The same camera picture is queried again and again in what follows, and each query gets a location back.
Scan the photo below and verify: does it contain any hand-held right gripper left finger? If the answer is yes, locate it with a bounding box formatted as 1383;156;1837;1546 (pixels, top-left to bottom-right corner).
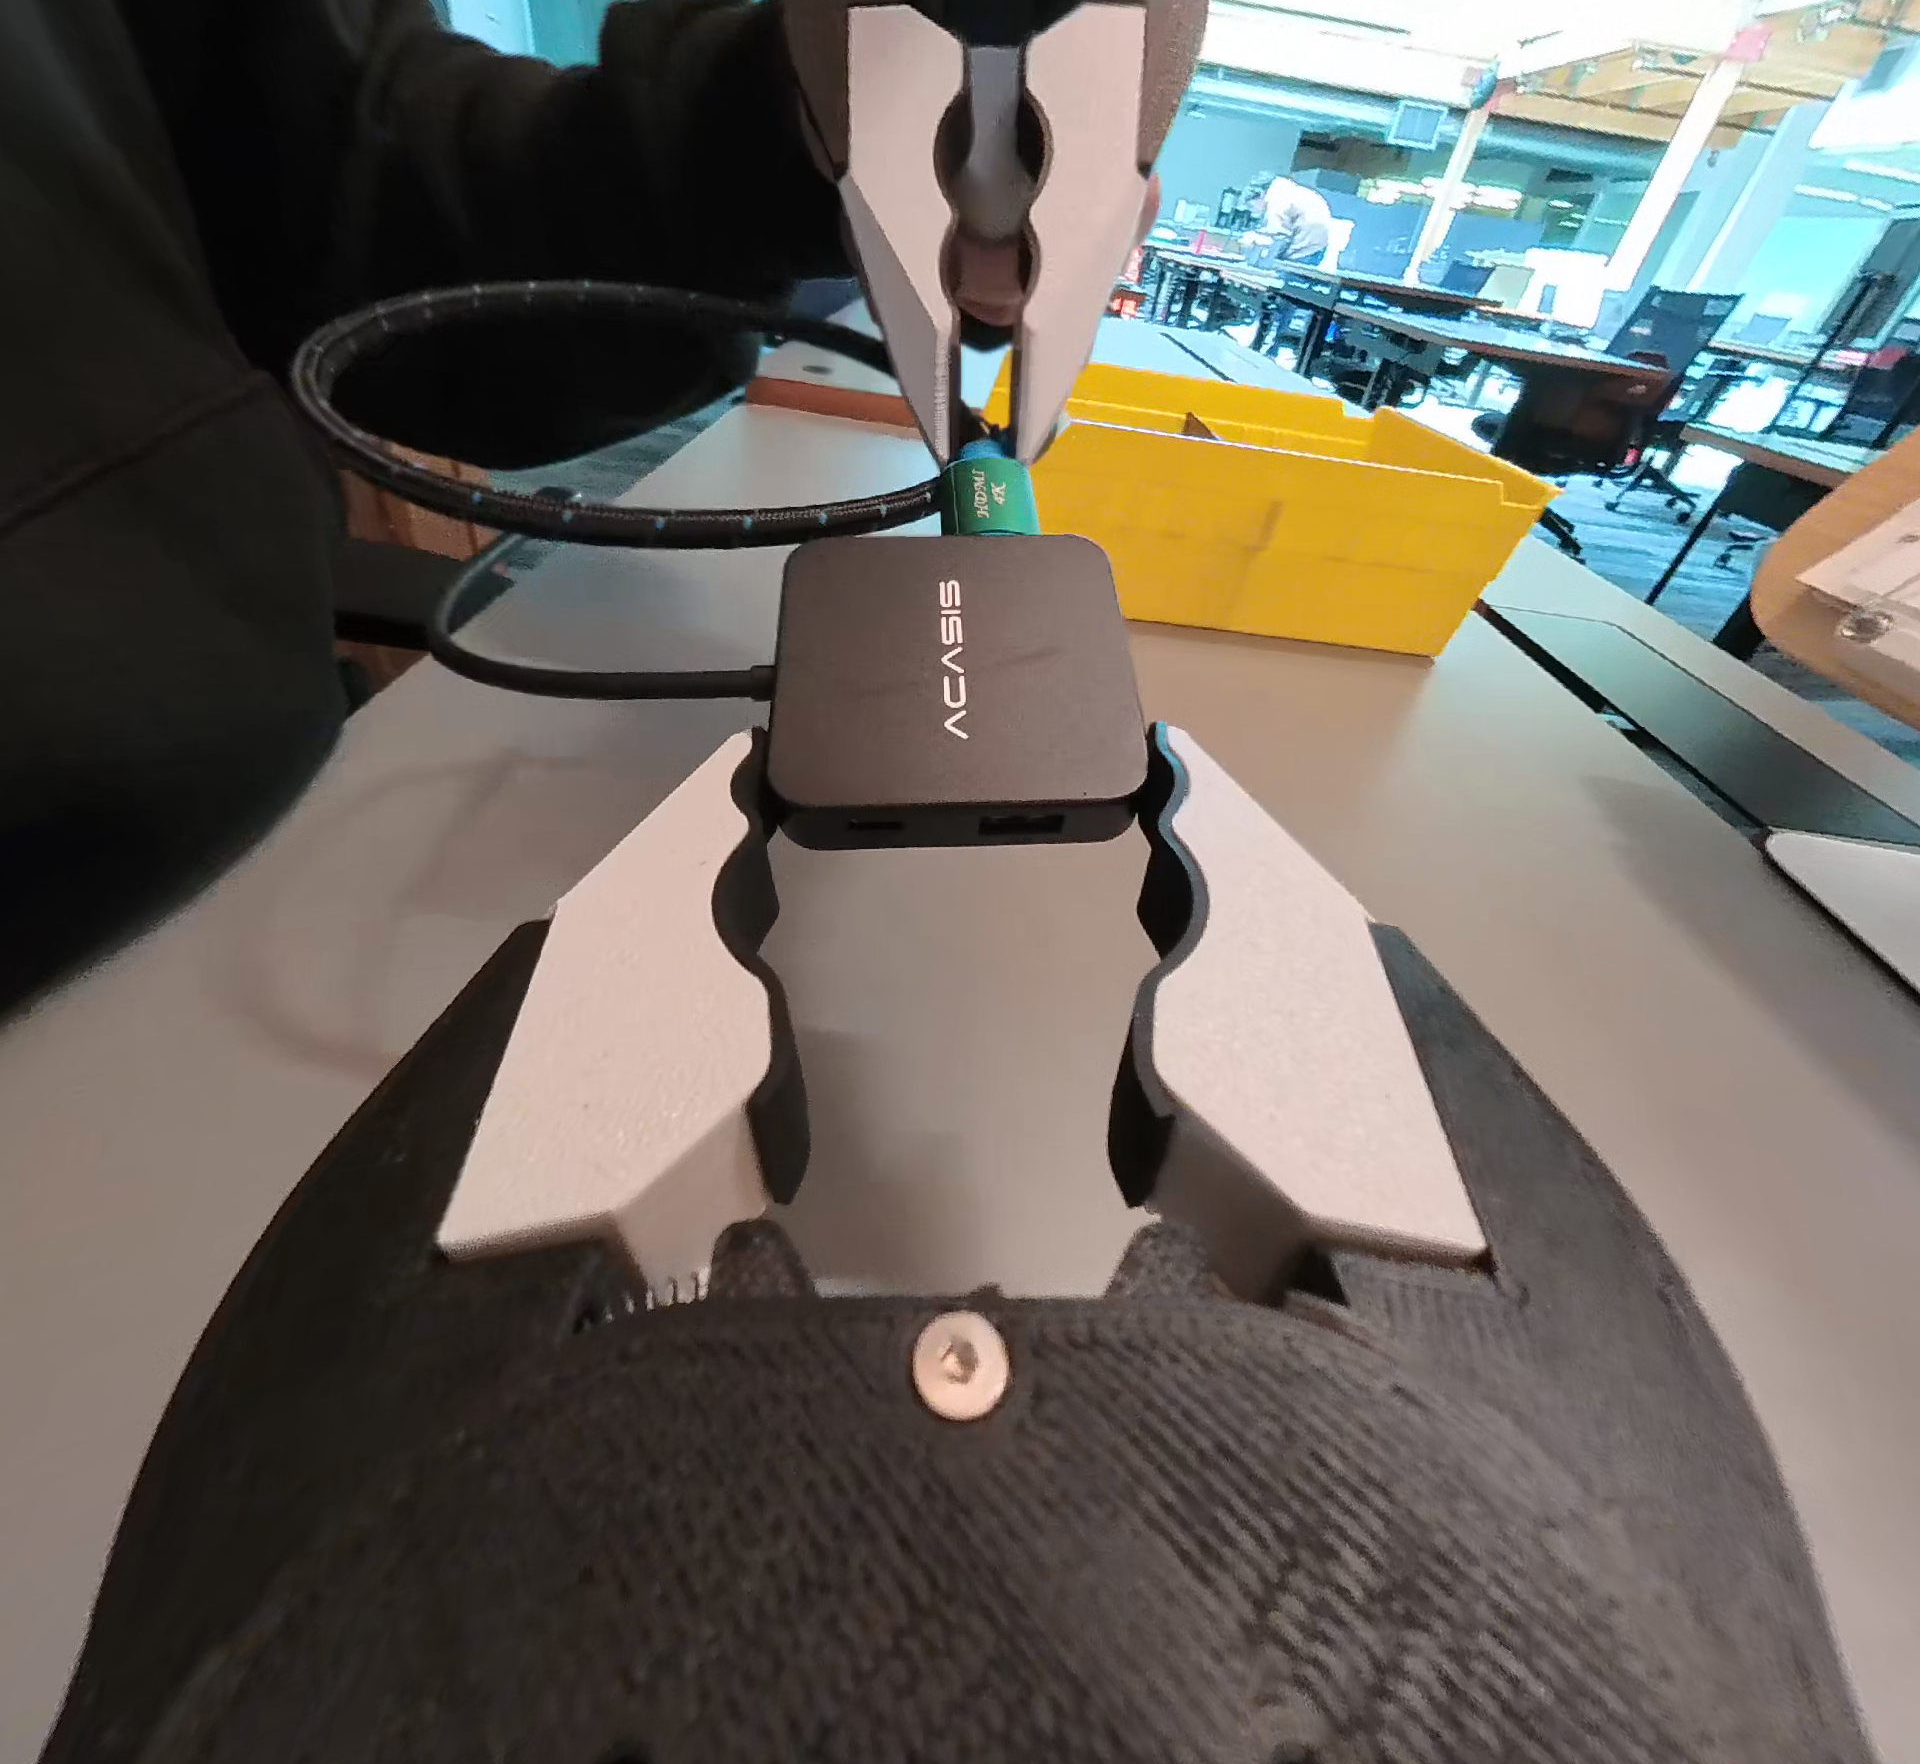
430;725;814;1297

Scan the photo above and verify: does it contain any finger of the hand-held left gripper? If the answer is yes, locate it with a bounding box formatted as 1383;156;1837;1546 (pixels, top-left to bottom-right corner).
1009;0;1159;467
836;2;972;462

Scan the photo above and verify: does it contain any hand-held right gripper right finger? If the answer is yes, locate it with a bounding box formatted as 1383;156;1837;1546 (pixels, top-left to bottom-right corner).
1104;723;1490;1310

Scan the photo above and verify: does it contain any yellow plastic bin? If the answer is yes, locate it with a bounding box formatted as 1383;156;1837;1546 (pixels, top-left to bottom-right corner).
982;355;1562;660

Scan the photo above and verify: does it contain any black braided cable green plug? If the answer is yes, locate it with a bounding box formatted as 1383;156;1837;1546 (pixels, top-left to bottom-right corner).
287;279;1043;552

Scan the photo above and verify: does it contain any black square usb hub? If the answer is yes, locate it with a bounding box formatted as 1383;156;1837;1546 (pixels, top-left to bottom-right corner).
762;534;1152;853

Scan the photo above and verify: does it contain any person's left forearm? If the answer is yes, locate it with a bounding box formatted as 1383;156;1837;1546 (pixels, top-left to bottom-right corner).
326;0;860;299

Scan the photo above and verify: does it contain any person's left hand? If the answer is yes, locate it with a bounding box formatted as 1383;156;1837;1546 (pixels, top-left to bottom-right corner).
957;236;1040;329

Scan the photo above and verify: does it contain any dark wooden desk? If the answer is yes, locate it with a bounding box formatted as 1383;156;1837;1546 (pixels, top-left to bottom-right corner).
1319;295;1674;474

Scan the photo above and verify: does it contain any silver laptop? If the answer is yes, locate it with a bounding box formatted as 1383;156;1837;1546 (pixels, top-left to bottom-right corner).
1763;825;1920;998

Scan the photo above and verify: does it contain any black office chair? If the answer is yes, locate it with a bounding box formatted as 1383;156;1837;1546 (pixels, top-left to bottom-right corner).
1596;285;1749;530

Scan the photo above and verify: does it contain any light wooden round table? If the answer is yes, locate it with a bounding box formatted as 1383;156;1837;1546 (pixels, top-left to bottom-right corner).
1744;437;1920;731

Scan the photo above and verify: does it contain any white paper sheet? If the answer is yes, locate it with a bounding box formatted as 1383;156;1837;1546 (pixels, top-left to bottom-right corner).
1796;467;1920;650

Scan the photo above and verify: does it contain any person's black hoodie torso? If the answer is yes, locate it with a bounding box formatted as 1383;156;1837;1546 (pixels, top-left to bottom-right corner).
0;0;452;1033

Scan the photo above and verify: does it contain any thin black hub cable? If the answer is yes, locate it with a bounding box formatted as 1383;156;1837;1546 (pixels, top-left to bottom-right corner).
429;560;783;702

